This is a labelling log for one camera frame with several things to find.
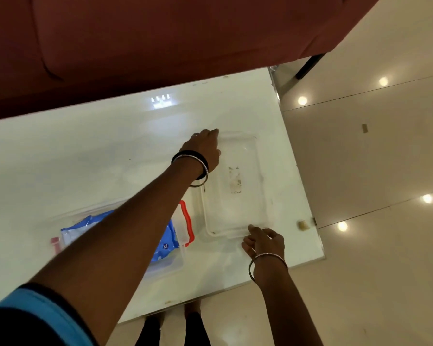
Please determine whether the person's left hand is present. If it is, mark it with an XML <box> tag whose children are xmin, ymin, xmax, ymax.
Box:
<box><xmin>179</xmin><ymin>128</ymin><xmax>222</xmax><ymax>173</ymax></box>

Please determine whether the person's right hand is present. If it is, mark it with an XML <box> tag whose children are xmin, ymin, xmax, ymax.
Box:
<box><xmin>241</xmin><ymin>224</ymin><xmax>287</xmax><ymax>265</ymax></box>

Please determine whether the clear plastic storage container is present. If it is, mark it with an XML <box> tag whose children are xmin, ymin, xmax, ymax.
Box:
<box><xmin>191</xmin><ymin>131</ymin><xmax>275</xmax><ymax>240</ymax></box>

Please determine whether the person's right forearm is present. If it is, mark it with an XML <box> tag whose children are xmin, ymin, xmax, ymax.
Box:
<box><xmin>253</xmin><ymin>262</ymin><xmax>324</xmax><ymax>346</ymax></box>

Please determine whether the person's left forearm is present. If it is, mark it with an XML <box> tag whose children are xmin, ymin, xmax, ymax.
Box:
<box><xmin>30</xmin><ymin>159</ymin><xmax>203</xmax><ymax>346</ymax></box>

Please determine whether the thin silver bangle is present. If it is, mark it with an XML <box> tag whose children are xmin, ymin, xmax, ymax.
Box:
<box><xmin>173</xmin><ymin>155</ymin><xmax>209</xmax><ymax>188</ymax></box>
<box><xmin>248</xmin><ymin>252</ymin><xmax>288</xmax><ymax>284</ymax></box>

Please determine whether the black bangle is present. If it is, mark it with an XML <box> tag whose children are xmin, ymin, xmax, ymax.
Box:
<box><xmin>171</xmin><ymin>150</ymin><xmax>210</xmax><ymax>181</ymax></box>

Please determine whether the blue wet wipes packet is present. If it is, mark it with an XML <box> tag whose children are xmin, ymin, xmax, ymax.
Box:
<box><xmin>60</xmin><ymin>210</ymin><xmax>180</xmax><ymax>264</ymax></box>

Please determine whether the person's right leg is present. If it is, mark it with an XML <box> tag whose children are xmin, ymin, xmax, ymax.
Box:
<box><xmin>183</xmin><ymin>301</ymin><xmax>212</xmax><ymax>346</ymax></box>

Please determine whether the person's leg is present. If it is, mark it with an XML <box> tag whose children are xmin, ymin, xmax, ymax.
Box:
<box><xmin>183</xmin><ymin>301</ymin><xmax>212</xmax><ymax>346</ymax></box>
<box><xmin>134</xmin><ymin>310</ymin><xmax>165</xmax><ymax>346</ymax></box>

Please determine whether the red sofa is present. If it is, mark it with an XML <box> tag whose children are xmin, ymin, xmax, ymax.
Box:
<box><xmin>0</xmin><ymin>0</ymin><xmax>383</xmax><ymax>123</ymax></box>

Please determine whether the black sofa leg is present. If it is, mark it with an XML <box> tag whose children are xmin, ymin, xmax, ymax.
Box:
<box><xmin>295</xmin><ymin>53</ymin><xmax>327</xmax><ymax>80</ymax></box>

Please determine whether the person's left leg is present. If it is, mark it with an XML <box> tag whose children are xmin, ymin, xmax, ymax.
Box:
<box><xmin>134</xmin><ymin>310</ymin><xmax>165</xmax><ymax>346</ymax></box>

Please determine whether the blue and black sleeve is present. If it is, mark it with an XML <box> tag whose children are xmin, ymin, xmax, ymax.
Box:
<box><xmin>0</xmin><ymin>283</ymin><xmax>99</xmax><ymax>346</ymax></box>

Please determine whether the clear container with red handles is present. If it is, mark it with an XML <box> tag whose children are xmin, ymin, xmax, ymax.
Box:
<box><xmin>50</xmin><ymin>199</ymin><xmax>196</xmax><ymax>282</ymax></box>

